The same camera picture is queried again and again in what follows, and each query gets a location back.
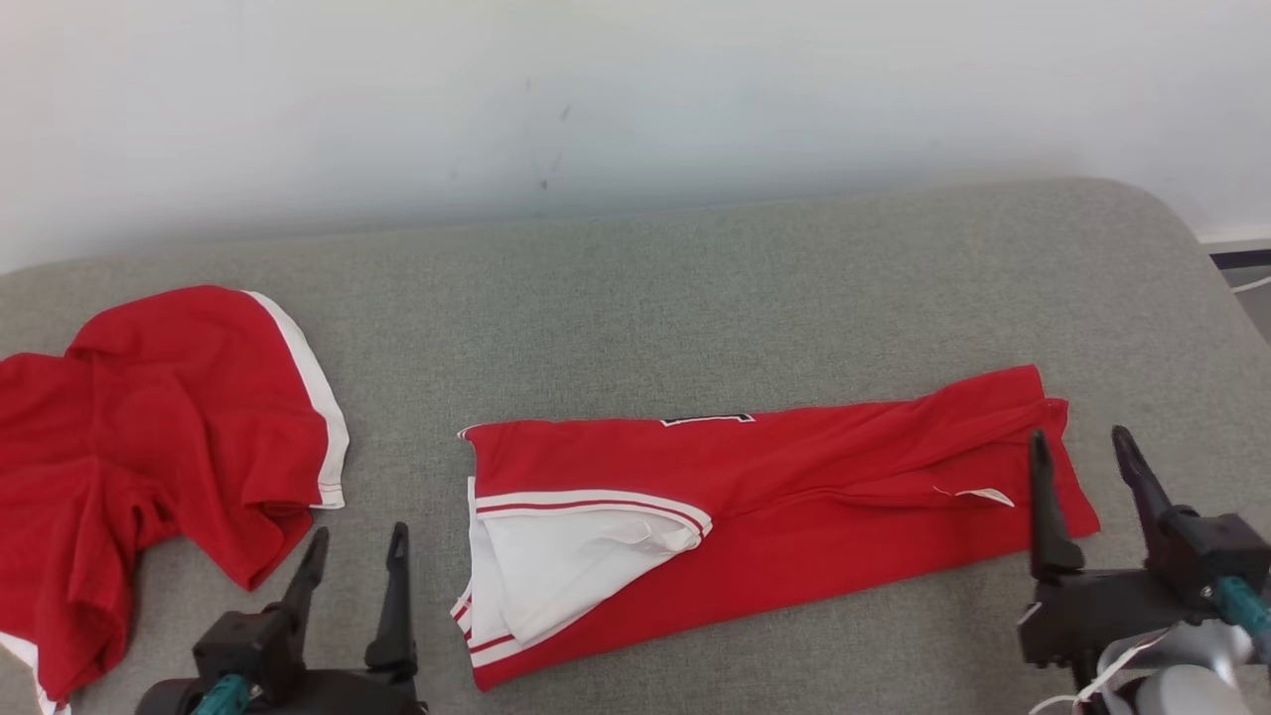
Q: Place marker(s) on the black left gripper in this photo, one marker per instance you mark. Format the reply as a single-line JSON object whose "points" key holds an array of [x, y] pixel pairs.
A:
{"points": [[318, 695]]}

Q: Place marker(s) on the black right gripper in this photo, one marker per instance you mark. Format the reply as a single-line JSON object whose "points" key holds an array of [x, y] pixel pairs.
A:
{"points": [[1102, 606]]}

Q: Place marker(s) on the red shorts with white stripe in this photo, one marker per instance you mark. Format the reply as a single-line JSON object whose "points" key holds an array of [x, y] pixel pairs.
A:
{"points": [[169, 437]]}

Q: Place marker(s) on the red and white jersey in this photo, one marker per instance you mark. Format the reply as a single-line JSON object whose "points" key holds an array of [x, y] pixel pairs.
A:
{"points": [[814, 516]]}

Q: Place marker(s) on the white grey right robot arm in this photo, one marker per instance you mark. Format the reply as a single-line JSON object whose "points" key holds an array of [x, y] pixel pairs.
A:
{"points": [[1192, 690]]}

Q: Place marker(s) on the teal left wrist plug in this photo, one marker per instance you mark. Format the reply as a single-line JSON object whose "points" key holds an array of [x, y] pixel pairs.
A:
{"points": [[220, 695]]}

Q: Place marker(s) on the teal wrist plug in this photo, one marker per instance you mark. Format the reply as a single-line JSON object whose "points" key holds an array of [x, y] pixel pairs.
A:
{"points": [[220, 695], [1241, 601]]}

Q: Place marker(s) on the teal right wrist plug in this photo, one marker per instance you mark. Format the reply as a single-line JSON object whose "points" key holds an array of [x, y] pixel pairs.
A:
{"points": [[1241, 601]]}

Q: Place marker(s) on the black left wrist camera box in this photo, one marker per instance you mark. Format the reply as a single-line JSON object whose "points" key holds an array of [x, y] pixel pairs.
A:
{"points": [[243, 645]]}

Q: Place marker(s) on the dark wall baseboard strip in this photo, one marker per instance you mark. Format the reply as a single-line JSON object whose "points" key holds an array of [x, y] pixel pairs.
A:
{"points": [[1241, 257]]}

